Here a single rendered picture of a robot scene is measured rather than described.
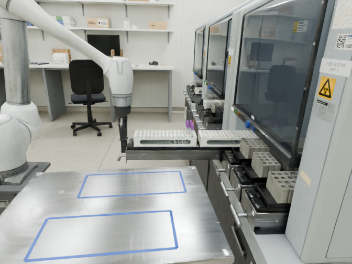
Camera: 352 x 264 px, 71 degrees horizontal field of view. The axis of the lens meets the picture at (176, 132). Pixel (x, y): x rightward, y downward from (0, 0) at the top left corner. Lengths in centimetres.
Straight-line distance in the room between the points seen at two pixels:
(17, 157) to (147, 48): 367
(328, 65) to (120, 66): 76
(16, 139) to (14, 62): 35
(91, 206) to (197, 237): 32
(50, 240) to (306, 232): 65
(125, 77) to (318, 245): 89
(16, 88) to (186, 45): 362
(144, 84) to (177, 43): 93
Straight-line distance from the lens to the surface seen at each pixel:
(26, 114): 138
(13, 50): 135
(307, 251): 79
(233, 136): 121
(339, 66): 64
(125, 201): 80
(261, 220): 84
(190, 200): 80
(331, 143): 64
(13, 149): 124
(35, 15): 116
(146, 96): 473
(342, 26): 65
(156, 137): 115
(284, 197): 83
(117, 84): 110
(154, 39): 462
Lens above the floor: 128
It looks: 20 degrees down
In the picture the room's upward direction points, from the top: 1 degrees clockwise
